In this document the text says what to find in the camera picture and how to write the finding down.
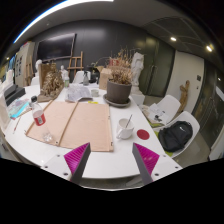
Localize wooden easel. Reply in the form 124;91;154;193
67;50;84;79

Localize metal spoon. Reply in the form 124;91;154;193
125;114;134;129

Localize grey plant saucer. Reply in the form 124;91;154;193
102;93;132;108

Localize dark double door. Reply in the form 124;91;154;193
144;36;176;98

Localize white plaster bust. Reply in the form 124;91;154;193
34;59;44;73
59;64;69;81

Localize clear red-labelled water bottle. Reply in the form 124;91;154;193
29;95;54;144

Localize white plaster statue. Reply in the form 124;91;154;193
129;51;147;107

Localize dry plant in grey pot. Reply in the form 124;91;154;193
105;48;134;105

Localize colourful booklet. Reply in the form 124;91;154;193
8;98;33;120

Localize pale green pump bottle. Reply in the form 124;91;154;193
63;71;70;89

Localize grey bottle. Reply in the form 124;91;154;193
83;70;90;87

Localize red-tipped paintbrush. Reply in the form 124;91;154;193
12;114;23;134

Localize white ceramic mug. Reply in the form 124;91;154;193
115;117;135;140

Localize crumpled printed paper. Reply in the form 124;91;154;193
64;84;94;103

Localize golden brown table sculpture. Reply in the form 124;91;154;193
37;68;65;103

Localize black backpack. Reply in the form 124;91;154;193
157;120;194;153

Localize black stacked boxes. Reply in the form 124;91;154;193
2;83;27;107

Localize cardboard box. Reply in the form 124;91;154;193
98;67;114;91

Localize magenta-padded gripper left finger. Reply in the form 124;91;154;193
41;142;92;186

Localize wooden figure sculpture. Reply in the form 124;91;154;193
178;79;191;114

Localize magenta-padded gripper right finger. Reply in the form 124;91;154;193
131;142;184;187

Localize black wall screen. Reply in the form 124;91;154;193
35;32;77;63

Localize white plastic chair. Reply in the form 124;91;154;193
141;94;182;129
73;70;86;84
153;110;201;159

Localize white cabinet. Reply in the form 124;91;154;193
14;41;36;88

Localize white stretched canvas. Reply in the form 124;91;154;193
0;93;11;131

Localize papers on chair seat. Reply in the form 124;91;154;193
143;103;168;126

